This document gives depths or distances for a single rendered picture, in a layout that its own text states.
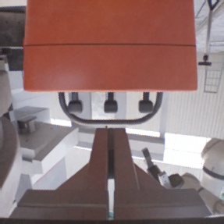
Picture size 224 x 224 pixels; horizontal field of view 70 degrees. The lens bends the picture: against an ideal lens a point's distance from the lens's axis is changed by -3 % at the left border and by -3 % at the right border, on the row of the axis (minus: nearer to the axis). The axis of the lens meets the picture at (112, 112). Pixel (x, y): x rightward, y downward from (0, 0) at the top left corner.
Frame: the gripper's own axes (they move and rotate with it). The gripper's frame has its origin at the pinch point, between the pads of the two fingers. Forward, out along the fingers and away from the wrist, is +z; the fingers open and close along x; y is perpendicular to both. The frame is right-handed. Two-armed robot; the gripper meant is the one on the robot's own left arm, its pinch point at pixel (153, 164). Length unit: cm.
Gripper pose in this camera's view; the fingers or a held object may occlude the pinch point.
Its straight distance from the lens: 63.4
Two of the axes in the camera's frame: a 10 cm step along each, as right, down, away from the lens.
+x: -2.6, -3.9, 8.8
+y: -9.0, 4.4, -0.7
